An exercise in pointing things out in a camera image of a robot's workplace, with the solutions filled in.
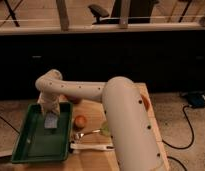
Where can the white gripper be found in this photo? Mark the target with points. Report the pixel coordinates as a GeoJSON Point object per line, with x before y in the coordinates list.
{"type": "Point", "coordinates": [49, 103]}

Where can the grey sponge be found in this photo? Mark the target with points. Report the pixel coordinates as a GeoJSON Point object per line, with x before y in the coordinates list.
{"type": "Point", "coordinates": [51, 121]}

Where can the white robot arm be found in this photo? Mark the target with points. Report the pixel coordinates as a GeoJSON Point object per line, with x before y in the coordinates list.
{"type": "Point", "coordinates": [133, 137]}

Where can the green plastic tray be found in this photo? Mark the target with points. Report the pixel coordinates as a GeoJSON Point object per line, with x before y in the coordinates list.
{"type": "Point", "coordinates": [37, 144]}

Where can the brown egg-shaped ball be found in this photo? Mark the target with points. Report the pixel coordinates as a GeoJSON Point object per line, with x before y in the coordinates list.
{"type": "Point", "coordinates": [80, 121]}

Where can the metal spoon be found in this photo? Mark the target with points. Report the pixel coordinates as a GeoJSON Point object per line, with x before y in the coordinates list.
{"type": "Point", "coordinates": [79, 135]}

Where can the white plastic knife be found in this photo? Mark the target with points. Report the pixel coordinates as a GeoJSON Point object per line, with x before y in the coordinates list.
{"type": "Point", "coordinates": [100, 147]}

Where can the black office chair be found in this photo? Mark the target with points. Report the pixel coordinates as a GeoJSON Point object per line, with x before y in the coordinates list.
{"type": "Point", "coordinates": [140, 12]}

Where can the black floor device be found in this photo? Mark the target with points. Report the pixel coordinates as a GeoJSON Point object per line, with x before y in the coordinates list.
{"type": "Point", "coordinates": [196, 100]}

